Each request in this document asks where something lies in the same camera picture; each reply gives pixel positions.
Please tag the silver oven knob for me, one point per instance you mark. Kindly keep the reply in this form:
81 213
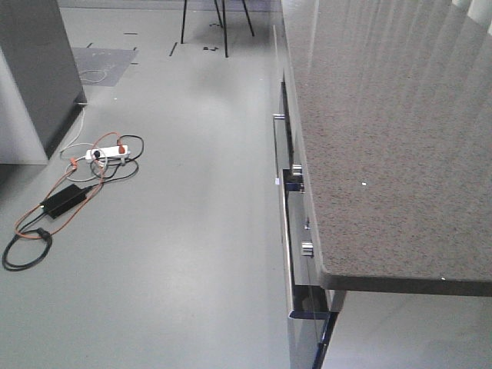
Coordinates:
307 249
296 170

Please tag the white power strip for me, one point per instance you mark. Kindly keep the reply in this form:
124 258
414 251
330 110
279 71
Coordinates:
113 152

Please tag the black built-in oven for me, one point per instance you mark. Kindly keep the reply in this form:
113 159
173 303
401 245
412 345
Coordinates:
312 311

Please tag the dark speckled kitchen counter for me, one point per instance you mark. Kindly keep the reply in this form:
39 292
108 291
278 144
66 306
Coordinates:
392 109

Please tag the white chair black legs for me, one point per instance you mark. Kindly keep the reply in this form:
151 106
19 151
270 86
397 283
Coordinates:
220 8

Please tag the black power adapter brick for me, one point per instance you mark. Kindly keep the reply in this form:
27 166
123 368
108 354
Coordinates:
64 200

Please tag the dark grey cabinet block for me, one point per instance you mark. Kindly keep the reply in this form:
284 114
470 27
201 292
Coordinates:
41 92

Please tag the silver oven handle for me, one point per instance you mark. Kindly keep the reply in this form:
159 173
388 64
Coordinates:
278 130

